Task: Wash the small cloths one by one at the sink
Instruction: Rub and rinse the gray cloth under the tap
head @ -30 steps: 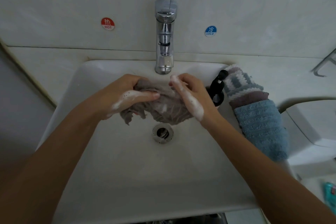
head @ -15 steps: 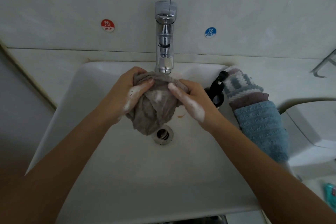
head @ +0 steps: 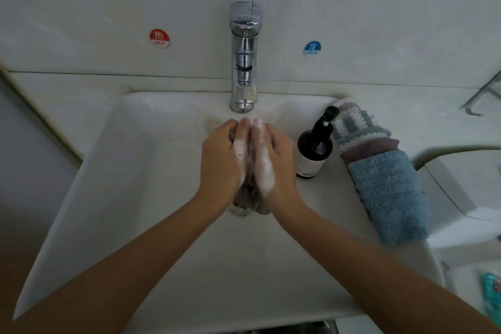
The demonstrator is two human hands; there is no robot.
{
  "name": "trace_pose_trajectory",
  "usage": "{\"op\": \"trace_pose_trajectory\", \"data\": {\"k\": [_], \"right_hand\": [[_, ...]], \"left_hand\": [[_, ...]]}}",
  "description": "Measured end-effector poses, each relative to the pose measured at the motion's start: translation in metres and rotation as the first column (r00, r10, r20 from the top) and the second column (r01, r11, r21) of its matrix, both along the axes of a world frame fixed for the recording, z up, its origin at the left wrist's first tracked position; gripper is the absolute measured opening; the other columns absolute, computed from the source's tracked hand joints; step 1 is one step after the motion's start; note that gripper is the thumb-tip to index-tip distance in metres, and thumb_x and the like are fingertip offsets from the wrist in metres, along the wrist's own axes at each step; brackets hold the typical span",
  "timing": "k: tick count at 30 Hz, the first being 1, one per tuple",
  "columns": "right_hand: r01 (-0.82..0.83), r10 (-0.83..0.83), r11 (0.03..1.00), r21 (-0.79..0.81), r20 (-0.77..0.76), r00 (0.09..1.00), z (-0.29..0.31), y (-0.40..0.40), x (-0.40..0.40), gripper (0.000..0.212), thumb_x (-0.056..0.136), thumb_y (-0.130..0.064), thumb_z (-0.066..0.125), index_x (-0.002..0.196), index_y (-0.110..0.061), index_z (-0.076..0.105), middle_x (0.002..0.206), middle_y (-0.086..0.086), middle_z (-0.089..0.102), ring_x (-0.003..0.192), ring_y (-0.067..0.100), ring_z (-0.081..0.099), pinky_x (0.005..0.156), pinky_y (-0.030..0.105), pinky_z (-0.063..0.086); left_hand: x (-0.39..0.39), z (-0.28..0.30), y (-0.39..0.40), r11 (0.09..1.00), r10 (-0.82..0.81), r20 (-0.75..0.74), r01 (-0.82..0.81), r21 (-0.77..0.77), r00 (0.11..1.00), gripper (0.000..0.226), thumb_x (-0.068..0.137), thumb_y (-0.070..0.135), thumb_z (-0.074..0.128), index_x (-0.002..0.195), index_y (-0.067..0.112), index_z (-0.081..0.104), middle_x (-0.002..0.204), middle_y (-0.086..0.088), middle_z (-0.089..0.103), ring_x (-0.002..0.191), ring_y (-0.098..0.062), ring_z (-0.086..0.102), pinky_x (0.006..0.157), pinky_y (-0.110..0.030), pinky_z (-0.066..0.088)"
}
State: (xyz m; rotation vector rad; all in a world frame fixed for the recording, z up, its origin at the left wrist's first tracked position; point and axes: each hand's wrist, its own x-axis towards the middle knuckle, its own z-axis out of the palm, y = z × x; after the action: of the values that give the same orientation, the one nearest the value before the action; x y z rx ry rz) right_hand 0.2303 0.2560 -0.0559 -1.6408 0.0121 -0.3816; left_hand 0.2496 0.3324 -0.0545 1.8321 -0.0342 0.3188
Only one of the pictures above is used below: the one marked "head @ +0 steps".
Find person's left hand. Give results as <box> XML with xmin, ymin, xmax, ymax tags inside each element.
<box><xmin>196</xmin><ymin>117</ymin><xmax>253</xmax><ymax>213</ymax></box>

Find person's right hand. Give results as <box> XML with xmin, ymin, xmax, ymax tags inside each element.
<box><xmin>250</xmin><ymin>118</ymin><xmax>308</xmax><ymax>221</ymax></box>

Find grey stained cloth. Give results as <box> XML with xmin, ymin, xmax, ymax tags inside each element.
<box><xmin>231</xmin><ymin>122</ymin><xmax>271</xmax><ymax>213</ymax></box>

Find grey yellow striped cloth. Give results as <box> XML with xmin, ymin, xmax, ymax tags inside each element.
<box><xmin>332</xmin><ymin>103</ymin><xmax>392</xmax><ymax>149</ymax></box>

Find pink white striped cloth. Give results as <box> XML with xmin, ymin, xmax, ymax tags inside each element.
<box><xmin>335</xmin><ymin>98</ymin><xmax>365</xmax><ymax>112</ymax></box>

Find white ceramic sink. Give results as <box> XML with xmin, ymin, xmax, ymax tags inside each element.
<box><xmin>11</xmin><ymin>92</ymin><xmax>447</xmax><ymax>334</ymax></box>

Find blue stained cloth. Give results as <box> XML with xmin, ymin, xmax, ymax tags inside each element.
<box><xmin>347</xmin><ymin>150</ymin><xmax>432</xmax><ymax>247</ymax></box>

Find person's left forearm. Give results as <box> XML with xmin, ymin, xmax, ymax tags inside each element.
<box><xmin>0</xmin><ymin>195</ymin><xmax>232</xmax><ymax>334</ymax></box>

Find person's right forearm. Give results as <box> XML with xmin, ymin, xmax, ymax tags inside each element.
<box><xmin>278</xmin><ymin>200</ymin><xmax>498</xmax><ymax>334</ymax></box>

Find metal sink drain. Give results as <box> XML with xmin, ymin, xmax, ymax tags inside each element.
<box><xmin>229</xmin><ymin>200</ymin><xmax>271</xmax><ymax>217</ymax></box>

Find black pump soap bottle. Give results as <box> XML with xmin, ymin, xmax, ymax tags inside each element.
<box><xmin>294</xmin><ymin>106</ymin><xmax>341</xmax><ymax>181</ymax></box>

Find chrome faucet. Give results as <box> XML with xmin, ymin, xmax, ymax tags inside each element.
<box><xmin>229</xmin><ymin>1</ymin><xmax>264</xmax><ymax>114</ymax></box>

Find blue round sticker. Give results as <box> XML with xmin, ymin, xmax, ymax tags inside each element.
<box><xmin>303</xmin><ymin>40</ymin><xmax>323</xmax><ymax>58</ymax></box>

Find red round sticker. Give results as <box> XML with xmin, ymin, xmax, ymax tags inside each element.
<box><xmin>149</xmin><ymin>28</ymin><xmax>172</xmax><ymax>50</ymax></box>

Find gray patterned trousers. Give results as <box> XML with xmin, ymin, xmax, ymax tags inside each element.
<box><xmin>227</xmin><ymin>319</ymin><xmax>339</xmax><ymax>334</ymax></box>

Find white toilet tank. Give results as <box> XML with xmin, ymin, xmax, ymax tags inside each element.
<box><xmin>415</xmin><ymin>150</ymin><xmax>501</xmax><ymax>264</ymax></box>

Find white toilet lid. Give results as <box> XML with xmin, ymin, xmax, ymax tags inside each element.
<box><xmin>446</xmin><ymin>261</ymin><xmax>501</xmax><ymax>331</ymax></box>

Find teal tube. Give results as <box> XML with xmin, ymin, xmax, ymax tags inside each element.
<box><xmin>482</xmin><ymin>272</ymin><xmax>501</xmax><ymax>325</ymax></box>

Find metal wall shelf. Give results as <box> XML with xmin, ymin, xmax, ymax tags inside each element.
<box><xmin>463</xmin><ymin>70</ymin><xmax>501</xmax><ymax>117</ymax></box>

